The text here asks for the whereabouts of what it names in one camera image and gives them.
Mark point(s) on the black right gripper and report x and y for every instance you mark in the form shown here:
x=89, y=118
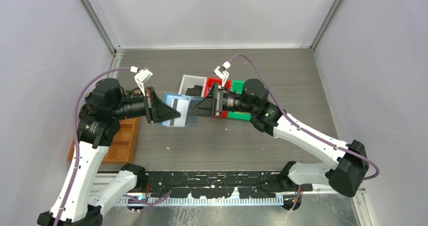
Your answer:
x=210, y=105

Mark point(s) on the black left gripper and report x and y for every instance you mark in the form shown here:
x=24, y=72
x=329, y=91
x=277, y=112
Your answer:
x=156, y=110

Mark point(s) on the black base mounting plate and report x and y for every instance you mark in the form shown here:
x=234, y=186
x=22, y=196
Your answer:
x=215, y=184

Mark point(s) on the green plastic bin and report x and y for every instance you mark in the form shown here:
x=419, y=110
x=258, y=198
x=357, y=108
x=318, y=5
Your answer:
x=237, y=87

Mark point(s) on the blue leather card holder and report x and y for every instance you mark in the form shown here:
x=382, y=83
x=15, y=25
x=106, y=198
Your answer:
x=182, y=104

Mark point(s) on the black item in white bin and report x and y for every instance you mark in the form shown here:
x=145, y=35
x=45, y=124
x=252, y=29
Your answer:
x=196, y=91

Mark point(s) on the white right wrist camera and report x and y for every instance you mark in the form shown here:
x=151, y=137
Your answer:
x=222, y=72

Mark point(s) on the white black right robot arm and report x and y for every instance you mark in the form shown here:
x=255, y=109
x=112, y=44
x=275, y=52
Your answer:
x=343, y=166

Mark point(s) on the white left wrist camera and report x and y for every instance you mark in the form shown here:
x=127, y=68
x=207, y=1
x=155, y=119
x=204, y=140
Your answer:
x=141, y=77

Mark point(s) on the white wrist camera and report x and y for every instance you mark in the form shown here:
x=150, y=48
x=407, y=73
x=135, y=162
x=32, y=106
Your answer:
x=141, y=77
x=222, y=72

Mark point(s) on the white plastic bin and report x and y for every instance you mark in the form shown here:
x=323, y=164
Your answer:
x=190, y=81

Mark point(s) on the orange compartment tray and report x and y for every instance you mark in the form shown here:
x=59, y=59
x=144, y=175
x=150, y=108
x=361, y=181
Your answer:
x=117, y=141

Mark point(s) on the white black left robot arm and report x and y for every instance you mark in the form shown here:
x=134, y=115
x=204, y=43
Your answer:
x=75, y=205

